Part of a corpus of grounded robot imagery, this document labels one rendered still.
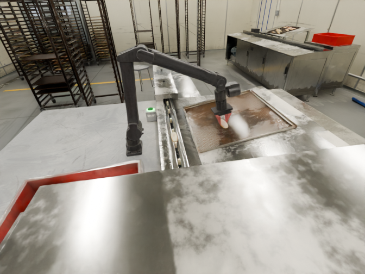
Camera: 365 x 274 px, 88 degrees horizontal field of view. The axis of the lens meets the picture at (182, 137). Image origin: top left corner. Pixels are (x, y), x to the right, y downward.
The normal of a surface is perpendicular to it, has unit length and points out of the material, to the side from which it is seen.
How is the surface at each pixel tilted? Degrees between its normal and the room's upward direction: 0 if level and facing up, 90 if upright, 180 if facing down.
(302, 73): 89
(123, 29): 90
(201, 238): 0
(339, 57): 90
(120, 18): 90
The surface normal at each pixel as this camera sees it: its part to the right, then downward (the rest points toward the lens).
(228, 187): -0.04, -0.83
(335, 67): 0.15, 0.55
